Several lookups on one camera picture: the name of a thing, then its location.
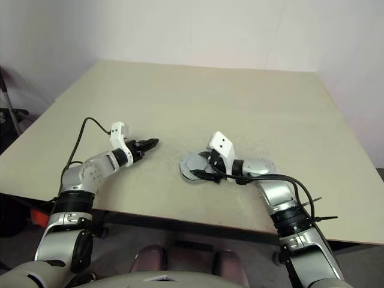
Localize grey robot torso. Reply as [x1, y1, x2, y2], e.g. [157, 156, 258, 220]
[0, 259, 250, 288]

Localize grey metal rotor disc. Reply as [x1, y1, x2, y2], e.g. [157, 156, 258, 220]
[179, 151, 215, 181]

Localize black table frame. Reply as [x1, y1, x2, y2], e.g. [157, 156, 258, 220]
[89, 209, 283, 250]

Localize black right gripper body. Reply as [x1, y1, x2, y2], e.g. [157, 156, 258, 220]
[208, 149, 229, 181]

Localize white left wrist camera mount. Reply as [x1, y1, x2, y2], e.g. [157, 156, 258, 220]
[108, 121, 133, 167]

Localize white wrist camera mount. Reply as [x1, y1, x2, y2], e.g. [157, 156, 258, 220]
[208, 131, 238, 175]
[108, 121, 133, 167]

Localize silver stand pole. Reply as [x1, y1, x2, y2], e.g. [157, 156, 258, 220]
[0, 74, 22, 136]

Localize dark maroon rounded shape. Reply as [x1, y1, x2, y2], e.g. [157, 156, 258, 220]
[130, 244, 169, 274]
[213, 248, 250, 288]

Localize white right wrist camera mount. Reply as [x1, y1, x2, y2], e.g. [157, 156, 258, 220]
[208, 131, 238, 175]

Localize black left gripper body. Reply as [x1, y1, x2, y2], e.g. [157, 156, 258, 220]
[125, 139, 145, 163]

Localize orange plastic object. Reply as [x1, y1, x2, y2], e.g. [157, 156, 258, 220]
[31, 209, 50, 226]

